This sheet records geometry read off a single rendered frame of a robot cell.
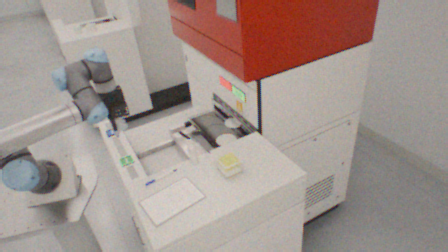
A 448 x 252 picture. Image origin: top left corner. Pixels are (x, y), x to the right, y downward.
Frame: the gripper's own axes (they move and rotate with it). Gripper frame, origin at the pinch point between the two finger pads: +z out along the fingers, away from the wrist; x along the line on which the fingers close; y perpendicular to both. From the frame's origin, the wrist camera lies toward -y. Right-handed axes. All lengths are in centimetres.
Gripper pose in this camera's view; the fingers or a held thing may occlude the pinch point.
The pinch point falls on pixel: (115, 134)
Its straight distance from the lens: 140.8
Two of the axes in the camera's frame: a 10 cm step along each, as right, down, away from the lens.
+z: 0.8, 8.2, 5.7
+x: -4.9, -4.6, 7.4
